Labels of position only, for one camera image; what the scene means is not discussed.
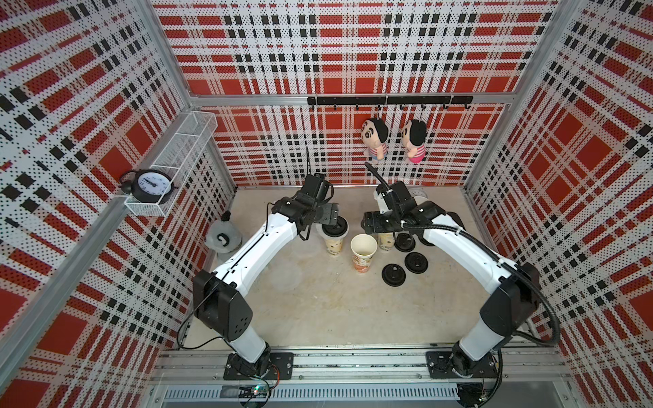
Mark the black cup lid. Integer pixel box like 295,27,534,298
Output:
322,216,349,238

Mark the paper milk tea cup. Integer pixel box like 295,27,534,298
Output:
378,233,396,252
324,237,344,257
350,234,378,273

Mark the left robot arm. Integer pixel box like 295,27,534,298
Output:
193,173,338,377

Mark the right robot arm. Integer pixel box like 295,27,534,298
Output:
361,182,561,377

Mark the small white clock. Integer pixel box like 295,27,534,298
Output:
408,187,428,199

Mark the black lid back left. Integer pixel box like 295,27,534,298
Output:
394,233,416,253

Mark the black lid back right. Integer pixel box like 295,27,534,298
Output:
418,236,435,247

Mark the black lid middle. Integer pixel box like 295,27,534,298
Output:
405,252,429,275

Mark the black remote control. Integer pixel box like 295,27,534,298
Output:
447,212,465,229

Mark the black lid front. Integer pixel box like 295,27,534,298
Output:
381,263,406,287

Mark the plush doll pink striped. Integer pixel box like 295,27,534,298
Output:
401,119,427,164

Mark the plush doll blue striped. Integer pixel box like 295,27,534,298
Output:
362,118,389,162

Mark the grey plush toy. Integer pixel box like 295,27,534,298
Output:
205,210,242,254

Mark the black round alarm clock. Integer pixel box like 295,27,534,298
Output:
119,169,175,204

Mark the black hook rail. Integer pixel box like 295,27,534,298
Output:
307,95,474,108

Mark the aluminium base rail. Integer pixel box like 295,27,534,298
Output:
144,344,582,407

